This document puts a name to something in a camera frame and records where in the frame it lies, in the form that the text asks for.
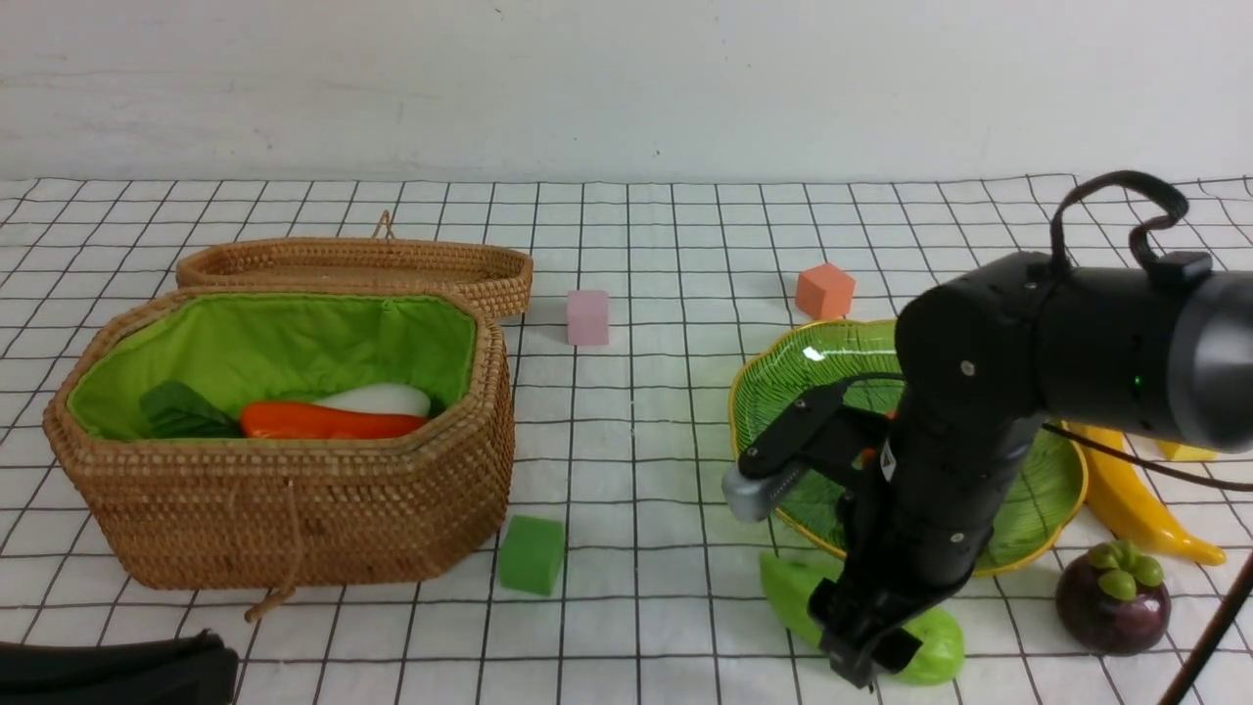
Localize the yellow foam cube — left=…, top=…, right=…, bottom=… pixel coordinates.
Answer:
left=1155, top=440, right=1219, bottom=463

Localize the woven rattan basket lid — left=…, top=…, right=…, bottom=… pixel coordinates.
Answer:
left=175, top=212, right=534, bottom=318

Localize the green glass leaf plate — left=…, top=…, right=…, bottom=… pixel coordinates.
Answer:
left=728, top=318, right=1089, bottom=579

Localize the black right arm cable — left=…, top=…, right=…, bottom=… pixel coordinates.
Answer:
left=1042, top=170, right=1253, bottom=705

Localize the purple mangosteen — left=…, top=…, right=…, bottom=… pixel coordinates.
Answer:
left=1053, top=540, right=1172, bottom=657

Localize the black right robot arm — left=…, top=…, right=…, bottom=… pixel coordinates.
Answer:
left=786, top=253, right=1250, bottom=687

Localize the green bitter gourd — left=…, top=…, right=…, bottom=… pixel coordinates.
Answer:
left=758, top=552, right=966, bottom=686

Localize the yellow banana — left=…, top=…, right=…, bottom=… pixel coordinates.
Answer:
left=1063, top=421, right=1227, bottom=566

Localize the orange carrot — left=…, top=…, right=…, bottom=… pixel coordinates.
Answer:
left=239, top=399, right=427, bottom=441

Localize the white radish with leaves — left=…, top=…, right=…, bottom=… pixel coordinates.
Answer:
left=139, top=379, right=434, bottom=440

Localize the woven rattan basket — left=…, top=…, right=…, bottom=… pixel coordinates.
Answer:
left=43, top=287, right=515, bottom=590

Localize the pink foam block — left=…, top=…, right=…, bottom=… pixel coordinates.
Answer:
left=568, top=291, right=611, bottom=347

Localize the green basket lining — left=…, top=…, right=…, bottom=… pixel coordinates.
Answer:
left=68, top=293, right=477, bottom=442

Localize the white grid tablecloth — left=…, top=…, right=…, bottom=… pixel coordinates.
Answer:
left=1, top=174, right=1250, bottom=704

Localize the orange persimmon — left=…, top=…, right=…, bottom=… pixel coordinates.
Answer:
left=855, top=407, right=897, bottom=470

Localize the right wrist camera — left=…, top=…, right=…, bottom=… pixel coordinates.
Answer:
left=720, top=379, right=887, bottom=525

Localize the orange foam cube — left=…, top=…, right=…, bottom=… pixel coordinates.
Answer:
left=794, top=262, right=858, bottom=321

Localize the green foam cube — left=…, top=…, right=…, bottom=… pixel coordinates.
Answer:
left=496, top=516, right=568, bottom=596

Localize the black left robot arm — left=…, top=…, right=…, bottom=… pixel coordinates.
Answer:
left=1, top=630, right=239, bottom=704

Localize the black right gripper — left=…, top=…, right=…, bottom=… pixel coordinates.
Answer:
left=809, top=492, right=980, bottom=690

